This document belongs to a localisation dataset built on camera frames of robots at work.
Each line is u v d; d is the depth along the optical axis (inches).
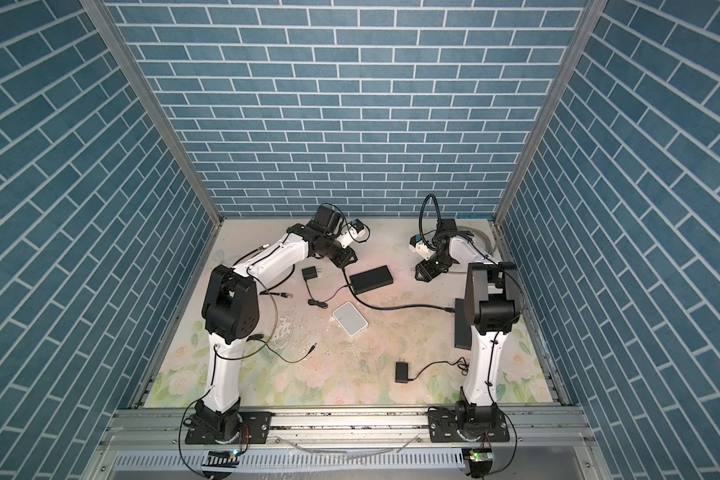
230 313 21.6
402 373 31.9
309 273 40.1
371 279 39.3
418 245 36.9
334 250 33.2
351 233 34.3
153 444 28.7
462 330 24.9
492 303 22.3
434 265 35.3
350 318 36.3
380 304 38.0
